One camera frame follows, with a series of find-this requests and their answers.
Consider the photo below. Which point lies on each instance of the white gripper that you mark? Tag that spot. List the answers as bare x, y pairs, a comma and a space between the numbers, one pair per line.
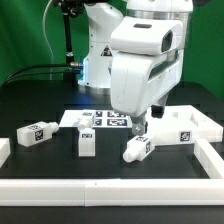
139, 81

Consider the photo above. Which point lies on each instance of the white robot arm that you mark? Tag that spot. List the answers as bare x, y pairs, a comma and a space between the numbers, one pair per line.
104, 19

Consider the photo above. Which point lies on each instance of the white marker sheet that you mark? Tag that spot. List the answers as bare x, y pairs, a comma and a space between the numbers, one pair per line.
102, 119

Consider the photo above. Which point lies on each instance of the white left fence piece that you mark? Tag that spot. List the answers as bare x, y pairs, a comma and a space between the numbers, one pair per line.
4, 150

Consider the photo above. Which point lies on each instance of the white right fence rail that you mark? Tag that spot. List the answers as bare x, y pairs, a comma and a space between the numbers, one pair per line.
210, 160

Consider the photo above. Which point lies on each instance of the white fence rail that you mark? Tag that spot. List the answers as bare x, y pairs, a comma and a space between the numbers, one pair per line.
210, 160
116, 192

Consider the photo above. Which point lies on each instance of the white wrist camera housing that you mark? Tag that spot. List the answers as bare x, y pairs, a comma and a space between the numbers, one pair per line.
147, 36

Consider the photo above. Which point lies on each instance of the white front fence rail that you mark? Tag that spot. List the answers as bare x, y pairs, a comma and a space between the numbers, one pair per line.
116, 192

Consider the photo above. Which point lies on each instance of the black camera stand pole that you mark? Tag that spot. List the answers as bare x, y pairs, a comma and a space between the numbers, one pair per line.
69, 9

